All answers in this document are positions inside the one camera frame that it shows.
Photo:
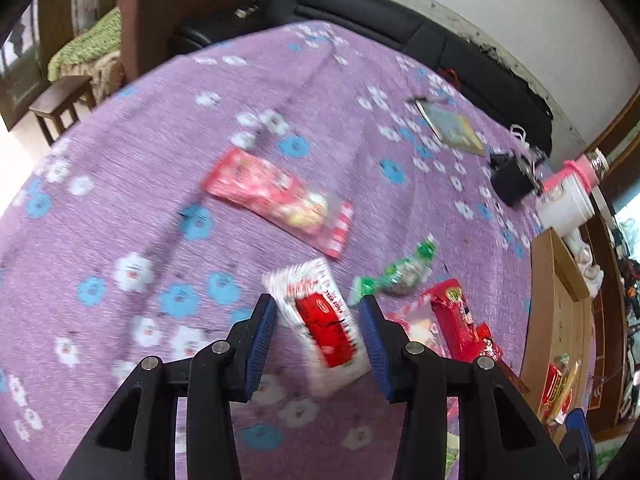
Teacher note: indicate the wooden stool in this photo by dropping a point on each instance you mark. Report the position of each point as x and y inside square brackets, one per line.
[60, 91]

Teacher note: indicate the wooden glass door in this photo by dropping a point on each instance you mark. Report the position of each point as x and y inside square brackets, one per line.
[25, 75]

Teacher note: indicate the dark pen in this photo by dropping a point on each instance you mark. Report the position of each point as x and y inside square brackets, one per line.
[417, 99]

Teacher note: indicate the cardboard box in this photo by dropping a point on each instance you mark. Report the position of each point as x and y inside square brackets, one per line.
[545, 310]

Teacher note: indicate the wooden sideboard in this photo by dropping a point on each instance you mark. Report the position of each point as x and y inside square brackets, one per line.
[607, 335]

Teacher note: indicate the pink checkered-end snack packet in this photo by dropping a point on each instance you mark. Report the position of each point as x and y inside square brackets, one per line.
[260, 185]

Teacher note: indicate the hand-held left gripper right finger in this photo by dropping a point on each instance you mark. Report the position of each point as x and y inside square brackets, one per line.
[377, 350]

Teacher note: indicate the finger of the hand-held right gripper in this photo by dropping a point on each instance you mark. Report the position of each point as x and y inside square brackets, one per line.
[579, 422]

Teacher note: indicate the brown armchair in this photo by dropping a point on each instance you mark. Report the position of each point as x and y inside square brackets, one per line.
[165, 5]

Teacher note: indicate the pink lidded jar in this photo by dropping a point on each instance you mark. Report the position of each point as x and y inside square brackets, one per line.
[575, 172]

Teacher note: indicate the green blanket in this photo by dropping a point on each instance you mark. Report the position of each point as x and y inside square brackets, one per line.
[85, 45]

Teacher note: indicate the window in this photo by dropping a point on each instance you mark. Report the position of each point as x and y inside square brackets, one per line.
[630, 220]

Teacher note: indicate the black leather sofa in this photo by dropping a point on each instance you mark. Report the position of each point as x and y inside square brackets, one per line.
[350, 5]

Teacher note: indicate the red packet with round emblem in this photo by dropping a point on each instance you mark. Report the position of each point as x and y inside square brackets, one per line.
[450, 310]

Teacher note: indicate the red and black candy packet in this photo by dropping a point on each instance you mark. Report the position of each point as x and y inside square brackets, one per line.
[552, 387]

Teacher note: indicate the small black device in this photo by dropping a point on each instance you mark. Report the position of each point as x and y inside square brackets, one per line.
[246, 11]

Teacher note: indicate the black cup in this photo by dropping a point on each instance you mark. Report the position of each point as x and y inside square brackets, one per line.
[512, 182]

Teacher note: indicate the yellow-green notebook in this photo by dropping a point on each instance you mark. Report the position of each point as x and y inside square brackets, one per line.
[452, 127]

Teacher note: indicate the white jar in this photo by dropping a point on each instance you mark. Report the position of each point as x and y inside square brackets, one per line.
[565, 207]

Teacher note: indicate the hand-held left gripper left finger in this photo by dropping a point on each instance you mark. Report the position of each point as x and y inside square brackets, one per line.
[260, 345]

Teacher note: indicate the white cloth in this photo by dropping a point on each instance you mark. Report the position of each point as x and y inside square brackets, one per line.
[585, 255]

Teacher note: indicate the red gingham cookie packet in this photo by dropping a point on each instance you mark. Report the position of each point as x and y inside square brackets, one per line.
[420, 322]

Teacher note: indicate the white and red snack packet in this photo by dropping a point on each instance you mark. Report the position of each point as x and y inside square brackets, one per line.
[325, 325]

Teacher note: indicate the clear plastic cup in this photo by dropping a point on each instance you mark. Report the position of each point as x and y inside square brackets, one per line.
[541, 172]

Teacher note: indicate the green candy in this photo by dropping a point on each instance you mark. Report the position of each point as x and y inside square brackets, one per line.
[400, 275]

